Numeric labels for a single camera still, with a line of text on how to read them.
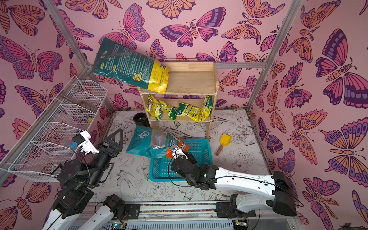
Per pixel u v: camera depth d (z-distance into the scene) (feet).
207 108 2.60
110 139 1.61
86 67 3.01
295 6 2.28
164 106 2.80
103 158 1.65
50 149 2.05
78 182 1.37
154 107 2.69
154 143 2.24
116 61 2.04
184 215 2.39
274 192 1.32
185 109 2.89
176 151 1.90
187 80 2.59
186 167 1.64
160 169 2.88
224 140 3.28
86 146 1.60
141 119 3.17
